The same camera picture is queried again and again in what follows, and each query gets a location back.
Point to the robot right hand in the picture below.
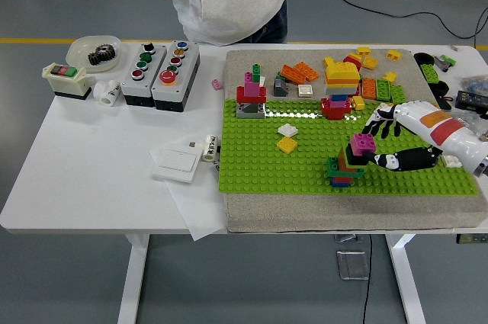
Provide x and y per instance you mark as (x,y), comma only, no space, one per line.
(438,126)

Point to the magenta toy brick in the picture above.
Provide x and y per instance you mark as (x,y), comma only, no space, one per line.
(362,143)

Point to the white flat square brick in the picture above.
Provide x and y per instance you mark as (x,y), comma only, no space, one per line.
(305,90)
(287,129)
(453,162)

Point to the green toy brick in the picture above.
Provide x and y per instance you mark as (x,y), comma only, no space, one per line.
(397,93)

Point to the lime green long brick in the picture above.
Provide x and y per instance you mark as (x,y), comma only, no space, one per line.
(431,72)
(382,89)

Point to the small yellow toy brick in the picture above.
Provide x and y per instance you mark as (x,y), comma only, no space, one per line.
(393,55)
(370,63)
(389,77)
(363,50)

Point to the orange long toy brick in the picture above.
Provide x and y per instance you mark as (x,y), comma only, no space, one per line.
(291,73)
(307,71)
(368,88)

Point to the red and yellow brick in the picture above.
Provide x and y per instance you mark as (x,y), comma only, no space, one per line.
(352,59)

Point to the brick stack with black brick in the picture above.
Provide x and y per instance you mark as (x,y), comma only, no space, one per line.
(335,165)

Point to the brick tower with yellow roof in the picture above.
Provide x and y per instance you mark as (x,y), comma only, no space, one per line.
(341,72)

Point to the yellow flat square brick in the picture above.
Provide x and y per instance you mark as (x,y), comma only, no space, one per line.
(286,144)

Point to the dark grey slope brick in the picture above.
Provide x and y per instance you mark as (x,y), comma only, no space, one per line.
(281,88)

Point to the green studded baseplate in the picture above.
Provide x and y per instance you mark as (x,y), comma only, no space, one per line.
(267,164)

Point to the red pink green brick tower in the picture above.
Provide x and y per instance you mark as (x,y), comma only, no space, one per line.
(250,89)

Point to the small pink brick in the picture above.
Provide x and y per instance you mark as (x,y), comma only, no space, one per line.
(217,84)

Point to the clear plastic bag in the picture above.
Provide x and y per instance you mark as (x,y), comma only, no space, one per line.
(472,120)

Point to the black electronic device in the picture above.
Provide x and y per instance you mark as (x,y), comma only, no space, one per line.
(470,99)

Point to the bag of blue parts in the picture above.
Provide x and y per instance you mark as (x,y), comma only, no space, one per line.
(474,83)

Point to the desk height control panel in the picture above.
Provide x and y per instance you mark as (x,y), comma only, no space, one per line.
(472,239)

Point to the grey foam mat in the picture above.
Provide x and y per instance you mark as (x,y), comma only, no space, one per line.
(343,213)

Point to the white table leg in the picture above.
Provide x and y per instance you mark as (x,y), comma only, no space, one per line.
(406,286)
(131,286)

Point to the metal floor outlet cover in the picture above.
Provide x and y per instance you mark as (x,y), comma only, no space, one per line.
(352,265)

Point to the white printed label roll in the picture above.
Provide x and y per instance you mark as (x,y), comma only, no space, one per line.
(209,148)

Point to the white paper sheet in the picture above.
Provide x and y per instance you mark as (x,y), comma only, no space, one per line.
(198,213)

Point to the grey emergency-stop control box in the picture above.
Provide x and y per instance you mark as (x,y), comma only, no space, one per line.
(183,80)

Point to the grey four-button control box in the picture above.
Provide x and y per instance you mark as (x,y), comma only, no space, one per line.
(129,89)

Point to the white pipe tee fitting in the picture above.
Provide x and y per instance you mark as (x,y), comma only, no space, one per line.
(104,93)

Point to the black metal gear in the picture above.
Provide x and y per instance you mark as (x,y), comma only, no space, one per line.
(101,55)

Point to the white plastic dish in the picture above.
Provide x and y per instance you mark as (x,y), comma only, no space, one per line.
(80,49)

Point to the grey metal bracket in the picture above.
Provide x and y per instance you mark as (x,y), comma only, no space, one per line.
(348,238)

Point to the white wall switch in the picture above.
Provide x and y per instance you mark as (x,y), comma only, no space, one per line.
(177,162)

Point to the beige red-green switch box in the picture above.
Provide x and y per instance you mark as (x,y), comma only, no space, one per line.
(68,85)

